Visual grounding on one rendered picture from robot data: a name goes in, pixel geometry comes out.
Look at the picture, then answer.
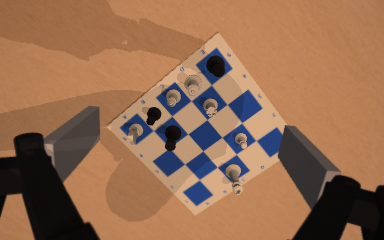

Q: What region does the white chess rook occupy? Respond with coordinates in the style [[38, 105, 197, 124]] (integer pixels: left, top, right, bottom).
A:
[[203, 98, 218, 117]]

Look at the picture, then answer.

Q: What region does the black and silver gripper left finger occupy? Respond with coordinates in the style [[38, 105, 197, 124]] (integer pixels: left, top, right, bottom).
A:
[[0, 106, 100, 240]]

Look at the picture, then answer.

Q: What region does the blue and tan chessboard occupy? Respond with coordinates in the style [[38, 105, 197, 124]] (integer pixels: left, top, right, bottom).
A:
[[107, 32, 287, 215]]

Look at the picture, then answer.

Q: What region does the white knight chess piece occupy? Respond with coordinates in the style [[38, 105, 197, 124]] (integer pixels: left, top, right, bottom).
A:
[[127, 123, 143, 145]]

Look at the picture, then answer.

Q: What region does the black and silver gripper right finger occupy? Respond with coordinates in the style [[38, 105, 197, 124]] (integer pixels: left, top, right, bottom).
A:
[[277, 125, 384, 240]]

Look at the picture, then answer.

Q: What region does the white pawn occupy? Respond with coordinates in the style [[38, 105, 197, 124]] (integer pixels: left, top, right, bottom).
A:
[[235, 133, 247, 149]]

